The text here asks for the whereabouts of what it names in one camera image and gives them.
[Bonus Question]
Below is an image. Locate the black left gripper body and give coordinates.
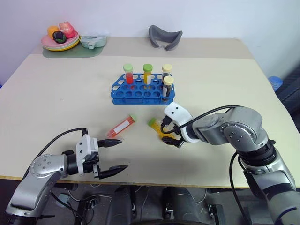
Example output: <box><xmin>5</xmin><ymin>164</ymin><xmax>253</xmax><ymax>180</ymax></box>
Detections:
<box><xmin>82</xmin><ymin>151</ymin><xmax>101</xmax><ymax>180</ymax></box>

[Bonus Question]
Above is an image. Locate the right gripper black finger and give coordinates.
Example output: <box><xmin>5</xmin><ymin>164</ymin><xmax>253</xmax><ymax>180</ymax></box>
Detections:
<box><xmin>161</xmin><ymin>115</ymin><xmax>173</xmax><ymax>129</ymax></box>
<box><xmin>162</xmin><ymin>136</ymin><xmax>179</xmax><ymax>146</ymax></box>

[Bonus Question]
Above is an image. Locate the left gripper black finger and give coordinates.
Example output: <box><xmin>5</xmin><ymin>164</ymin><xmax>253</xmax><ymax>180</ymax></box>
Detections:
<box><xmin>97</xmin><ymin>139</ymin><xmax>123</xmax><ymax>149</ymax></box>
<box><xmin>97</xmin><ymin>164</ymin><xmax>130</xmax><ymax>180</ymax></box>

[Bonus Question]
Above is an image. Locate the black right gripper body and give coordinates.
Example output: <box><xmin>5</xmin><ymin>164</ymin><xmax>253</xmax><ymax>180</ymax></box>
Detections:
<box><xmin>172</xmin><ymin>125</ymin><xmax>186</xmax><ymax>149</ymax></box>

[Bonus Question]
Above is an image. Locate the yellow tube green cap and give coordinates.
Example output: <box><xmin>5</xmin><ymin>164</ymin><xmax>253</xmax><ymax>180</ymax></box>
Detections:
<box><xmin>147</xmin><ymin>117</ymin><xmax>177</xmax><ymax>142</ymax></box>
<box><xmin>142</xmin><ymin>63</ymin><xmax>153</xmax><ymax>86</ymax></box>

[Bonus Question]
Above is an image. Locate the blue test tube rack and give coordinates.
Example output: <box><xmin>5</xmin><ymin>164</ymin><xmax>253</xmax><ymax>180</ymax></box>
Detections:
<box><xmin>110</xmin><ymin>73</ymin><xmax>175</xmax><ymax>105</ymax></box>

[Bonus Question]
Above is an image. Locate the red tube white label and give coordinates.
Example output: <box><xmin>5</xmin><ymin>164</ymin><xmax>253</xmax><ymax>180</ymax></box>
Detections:
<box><xmin>106</xmin><ymin>113</ymin><xmax>138</xmax><ymax>138</ymax></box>

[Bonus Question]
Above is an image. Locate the dark tube cream cap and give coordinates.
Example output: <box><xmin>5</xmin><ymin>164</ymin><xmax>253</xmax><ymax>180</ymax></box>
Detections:
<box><xmin>162</xmin><ymin>64</ymin><xmax>173</xmax><ymax>79</ymax></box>
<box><xmin>162</xmin><ymin>75</ymin><xmax>174</xmax><ymax>101</ymax></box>

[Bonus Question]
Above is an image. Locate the dark rounded shape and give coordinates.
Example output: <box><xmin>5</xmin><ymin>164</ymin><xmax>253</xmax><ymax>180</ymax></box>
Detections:
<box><xmin>161</xmin><ymin>186</ymin><xmax>210</xmax><ymax>225</ymax></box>
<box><xmin>108</xmin><ymin>186</ymin><xmax>137</xmax><ymax>225</ymax></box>

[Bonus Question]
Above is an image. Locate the small black box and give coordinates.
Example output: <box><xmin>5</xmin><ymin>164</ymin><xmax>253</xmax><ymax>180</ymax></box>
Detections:
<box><xmin>83</xmin><ymin>198</ymin><xmax>100</xmax><ymax>210</ymax></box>
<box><xmin>208</xmin><ymin>203</ymin><xmax>224</xmax><ymax>221</ymax></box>

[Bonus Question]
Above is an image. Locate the grey power adapter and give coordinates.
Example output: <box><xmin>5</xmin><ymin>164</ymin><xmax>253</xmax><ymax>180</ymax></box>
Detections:
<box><xmin>57</xmin><ymin>193</ymin><xmax>71</xmax><ymax>205</ymax></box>

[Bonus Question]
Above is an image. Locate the red tube green cap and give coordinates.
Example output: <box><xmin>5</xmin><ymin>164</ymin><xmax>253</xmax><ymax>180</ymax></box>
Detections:
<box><xmin>123</xmin><ymin>63</ymin><xmax>135</xmax><ymax>85</ymax></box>

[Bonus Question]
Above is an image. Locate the grey curved foam pad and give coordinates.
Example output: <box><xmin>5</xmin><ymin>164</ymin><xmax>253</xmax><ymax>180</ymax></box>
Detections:
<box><xmin>148</xmin><ymin>24</ymin><xmax>184</xmax><ymax>52</ymax></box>

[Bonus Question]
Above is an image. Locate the green table mat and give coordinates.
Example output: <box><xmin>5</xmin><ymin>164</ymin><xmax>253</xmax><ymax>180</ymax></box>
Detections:
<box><xmin>42</xmin><ymin>43</ymin><xmax>105</xmax><ymax>59</ymax></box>

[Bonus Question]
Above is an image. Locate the yellow plate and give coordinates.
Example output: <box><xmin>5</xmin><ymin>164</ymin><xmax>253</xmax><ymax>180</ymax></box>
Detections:
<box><xmin>43</xmin><ymin>36</ymin><xmax>82</xmax><ymax>53</ymax></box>

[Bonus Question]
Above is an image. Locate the pale green lidded container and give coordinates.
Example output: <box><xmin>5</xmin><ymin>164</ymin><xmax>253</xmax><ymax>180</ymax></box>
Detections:
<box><xmin>80</xmin><ymin>34</ymin><xmax>109</xmax><ymax>50</ymax></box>

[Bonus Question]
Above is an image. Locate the stack of coloured plates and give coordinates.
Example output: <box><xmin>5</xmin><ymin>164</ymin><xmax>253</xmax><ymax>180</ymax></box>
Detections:
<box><xmin>42</xmin><ymin>34</ymin><xmax>81</xmax><ymax>50</ymax></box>

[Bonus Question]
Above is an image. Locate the blue bottle cap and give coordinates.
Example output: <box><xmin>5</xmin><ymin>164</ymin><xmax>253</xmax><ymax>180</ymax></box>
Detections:
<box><xmin>267</xmin><ymin>75</ymin><xmax>285</xmax><ymax>92</ymax></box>

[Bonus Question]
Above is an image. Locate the dark green toy fruit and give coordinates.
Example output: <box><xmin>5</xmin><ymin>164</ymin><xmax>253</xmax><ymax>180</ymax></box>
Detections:
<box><xmin>52</xmin><ymin>31</ymin><xmax>66</xmax><ymax>44</ymax></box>

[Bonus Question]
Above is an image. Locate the pink plate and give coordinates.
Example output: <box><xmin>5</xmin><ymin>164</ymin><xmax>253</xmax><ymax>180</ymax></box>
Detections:
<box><xmin>41</xmin><ymin>32</ymin><xmax>79</xmax><ymax>48</ymax></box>

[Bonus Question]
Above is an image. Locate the black bag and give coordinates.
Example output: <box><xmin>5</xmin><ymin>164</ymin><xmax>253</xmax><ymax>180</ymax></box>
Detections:
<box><xmin>275</xmin><ymin>69</ymin><xmax>300</xmax><ymax>133</ymax></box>

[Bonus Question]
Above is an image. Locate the red toy apple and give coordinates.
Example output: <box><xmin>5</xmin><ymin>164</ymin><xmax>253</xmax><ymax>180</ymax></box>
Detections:
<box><xmin>58</xmin><ymin>21</ymin><xmax>77</xmax><ymax>39</ymax></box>

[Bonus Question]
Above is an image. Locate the orange toy fruit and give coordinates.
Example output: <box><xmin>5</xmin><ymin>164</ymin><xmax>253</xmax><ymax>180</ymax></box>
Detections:
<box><xmin>46</xmin><ymin>26</ymin><xmax>60</xmax><ymax>39</ymax></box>

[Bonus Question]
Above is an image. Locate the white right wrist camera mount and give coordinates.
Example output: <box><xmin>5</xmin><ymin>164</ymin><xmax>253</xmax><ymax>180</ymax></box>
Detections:
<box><xmin>164</xmin><ymin>102</ymin><xmax>200</xmax><ymax>144</ymax></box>

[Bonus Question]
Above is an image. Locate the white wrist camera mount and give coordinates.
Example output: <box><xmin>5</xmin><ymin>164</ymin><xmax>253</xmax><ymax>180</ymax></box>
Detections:
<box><xmin>75</xmin><ymin>134</ymin><xmax>99</xmax><ymax>176</ymax></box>
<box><xmin>164</xmin><ymin>102</ymin><xmax>200</xmax><ymax>144</ymax></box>

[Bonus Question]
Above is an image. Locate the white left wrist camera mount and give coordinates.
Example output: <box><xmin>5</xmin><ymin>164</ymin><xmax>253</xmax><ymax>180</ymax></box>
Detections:
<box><xmin>75</xmin><ymin>134</ymin><xmax>99</xmax><ymax>176</ymax></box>

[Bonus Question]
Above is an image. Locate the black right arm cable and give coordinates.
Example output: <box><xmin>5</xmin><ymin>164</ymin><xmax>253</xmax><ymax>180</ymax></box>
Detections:
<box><xmin>160</xmin><ymin>105</ymin><xmax>250</xmax><ymax>225</ymax></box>

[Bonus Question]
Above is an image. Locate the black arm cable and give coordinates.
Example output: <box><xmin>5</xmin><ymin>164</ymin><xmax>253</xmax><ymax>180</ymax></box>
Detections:
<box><xmin>22</xmin><ymin>127</ymin><xmax>89</xmax><ymax>180</ymax></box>
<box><xmin>160</xmin><ymin>105</ymin><xmax>250</xmax><ymax>225</ymax></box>

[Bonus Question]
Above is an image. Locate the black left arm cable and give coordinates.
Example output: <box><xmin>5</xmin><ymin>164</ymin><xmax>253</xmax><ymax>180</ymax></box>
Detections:
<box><xmin>22</xmin><ymin>127</ymin><xmax>89</xmax><ymax>180</ymax></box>

